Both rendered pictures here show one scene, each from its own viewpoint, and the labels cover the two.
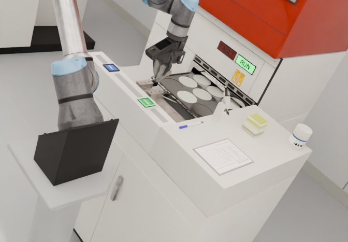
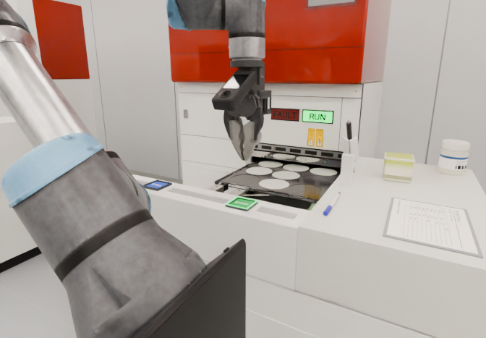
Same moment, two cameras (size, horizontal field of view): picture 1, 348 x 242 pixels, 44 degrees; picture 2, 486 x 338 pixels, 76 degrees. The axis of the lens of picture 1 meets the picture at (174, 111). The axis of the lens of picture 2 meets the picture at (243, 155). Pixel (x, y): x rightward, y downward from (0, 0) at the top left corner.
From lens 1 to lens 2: 1.06 m
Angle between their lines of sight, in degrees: 18
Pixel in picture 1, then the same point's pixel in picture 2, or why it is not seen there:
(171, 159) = (350, 277)
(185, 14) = (253, 9)
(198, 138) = (363, 216)
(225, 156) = (431, 221)
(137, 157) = (272, 306)
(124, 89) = (194, 203)
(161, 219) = not seen: outside the picture
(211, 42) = not seen: hidden behind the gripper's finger
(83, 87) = (116, 199)
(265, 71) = (349, 108)
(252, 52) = (320, 97)
